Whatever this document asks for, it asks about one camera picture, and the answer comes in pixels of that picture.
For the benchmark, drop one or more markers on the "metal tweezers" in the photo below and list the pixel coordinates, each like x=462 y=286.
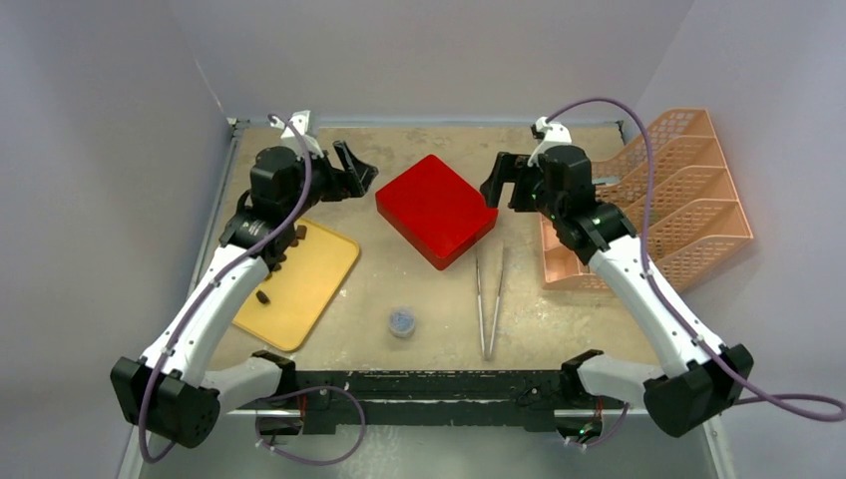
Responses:
x=489 y=270

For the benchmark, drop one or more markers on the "yellow plastic tray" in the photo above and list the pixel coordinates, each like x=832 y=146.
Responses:
x=301 y=290

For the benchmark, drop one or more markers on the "dark oval chocolate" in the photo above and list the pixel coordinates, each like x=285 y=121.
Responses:
x=262 y=297

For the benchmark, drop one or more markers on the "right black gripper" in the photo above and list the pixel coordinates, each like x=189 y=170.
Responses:
x=521 y=183

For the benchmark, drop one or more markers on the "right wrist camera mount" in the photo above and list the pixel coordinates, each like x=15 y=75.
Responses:
x=548 y=134

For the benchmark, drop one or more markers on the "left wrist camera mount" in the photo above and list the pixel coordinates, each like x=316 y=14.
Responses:
x=297 y=133

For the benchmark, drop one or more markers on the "red box lid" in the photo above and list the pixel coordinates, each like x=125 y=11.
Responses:
x=436 y=210

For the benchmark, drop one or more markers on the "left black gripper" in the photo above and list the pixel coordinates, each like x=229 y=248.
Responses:
x=344 y=185

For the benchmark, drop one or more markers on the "black metal base rail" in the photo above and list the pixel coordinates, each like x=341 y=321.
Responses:
x=534 y=400

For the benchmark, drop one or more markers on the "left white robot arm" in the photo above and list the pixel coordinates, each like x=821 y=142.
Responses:
x=170 y=390

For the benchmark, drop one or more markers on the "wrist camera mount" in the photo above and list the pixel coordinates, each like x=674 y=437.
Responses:
x=548 y=134
x=297 y=133

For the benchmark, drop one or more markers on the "orange mesh file organizer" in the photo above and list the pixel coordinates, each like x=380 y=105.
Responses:
x=696 y=218

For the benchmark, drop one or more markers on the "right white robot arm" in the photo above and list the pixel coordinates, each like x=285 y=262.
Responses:
x=698 y=376

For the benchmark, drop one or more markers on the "small clear round container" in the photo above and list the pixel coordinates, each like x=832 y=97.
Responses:
x=401 y=322

